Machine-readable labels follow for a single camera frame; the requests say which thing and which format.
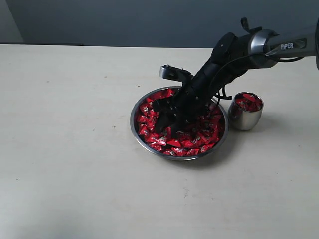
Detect pile of red wrapped candies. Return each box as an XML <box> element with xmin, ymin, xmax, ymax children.
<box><xmin>138</xmin><ymin>88</ymin><xmax>223</xmax><ymax>157</ymax></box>

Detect red candies in cup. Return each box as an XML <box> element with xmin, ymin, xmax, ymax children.
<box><xmin>235</xmin><ymin>93</ymin><xmax>263</xmax><ymax>112</ymax></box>

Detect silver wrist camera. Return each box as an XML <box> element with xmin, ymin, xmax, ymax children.
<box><xmin>159</xmin><ymin>65</ymin><xmax>193</xmax><ymax>83</ymax></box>

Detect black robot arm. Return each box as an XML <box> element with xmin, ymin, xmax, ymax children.
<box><xmin>153</xmin><ymin>17</ymin><xmax>319</xmax><ymax>134</ymax></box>

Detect stainless steel bowl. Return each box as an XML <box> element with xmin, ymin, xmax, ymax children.
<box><xmin>130</xmin><ymin>86</ymin><xmax>230</xmax><ymax>161</ymax></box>

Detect black cable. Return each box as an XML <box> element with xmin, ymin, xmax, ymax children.
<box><xmin>209</xmin><ymin>53</ymin><xmax>305</xmax><ymax>105</ymax></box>

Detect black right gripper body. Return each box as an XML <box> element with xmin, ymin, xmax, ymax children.
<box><xmin>153</xmin><ymin>67</ymin><xmax>221</xmax><ymax>121</ymax></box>

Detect stainless steel cup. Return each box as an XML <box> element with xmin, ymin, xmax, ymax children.
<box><xmin>228</xmin><ymin>92</ymin><xmax>264</xmax><ymax>131</ymax></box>

